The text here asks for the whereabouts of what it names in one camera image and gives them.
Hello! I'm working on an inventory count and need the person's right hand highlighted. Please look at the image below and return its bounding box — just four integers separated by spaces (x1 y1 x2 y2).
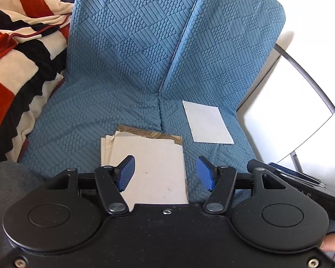
319 233 335 261

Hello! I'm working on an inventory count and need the grey curved metal rail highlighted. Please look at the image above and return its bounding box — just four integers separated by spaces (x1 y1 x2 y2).
273 45 335 113

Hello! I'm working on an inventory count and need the brown gold book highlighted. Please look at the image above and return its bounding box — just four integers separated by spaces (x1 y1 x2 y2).
117 125 184 146

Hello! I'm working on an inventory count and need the person's leg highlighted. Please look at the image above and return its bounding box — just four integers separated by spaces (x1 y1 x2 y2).
0 160 45 254

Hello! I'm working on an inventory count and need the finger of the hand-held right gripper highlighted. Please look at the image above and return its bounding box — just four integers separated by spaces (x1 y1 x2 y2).
246 159 328 188

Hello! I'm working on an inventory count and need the red black white striped blanket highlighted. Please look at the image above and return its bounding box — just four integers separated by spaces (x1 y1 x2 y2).
0 0 82 163

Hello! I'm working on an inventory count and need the blue textured sofa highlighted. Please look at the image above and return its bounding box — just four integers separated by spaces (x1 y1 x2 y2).
18 0 287 205

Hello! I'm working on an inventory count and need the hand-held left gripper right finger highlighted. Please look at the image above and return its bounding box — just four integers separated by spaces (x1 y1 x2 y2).
195 155 293 214

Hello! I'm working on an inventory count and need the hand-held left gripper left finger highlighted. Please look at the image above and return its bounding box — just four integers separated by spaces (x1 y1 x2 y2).
38 155 136 216

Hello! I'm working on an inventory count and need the photo cover notebook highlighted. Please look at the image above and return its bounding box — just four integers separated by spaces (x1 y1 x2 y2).
119 136 189 205

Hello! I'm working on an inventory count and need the white paper sheet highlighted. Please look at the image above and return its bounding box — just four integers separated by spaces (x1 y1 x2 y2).
182 100 235 144

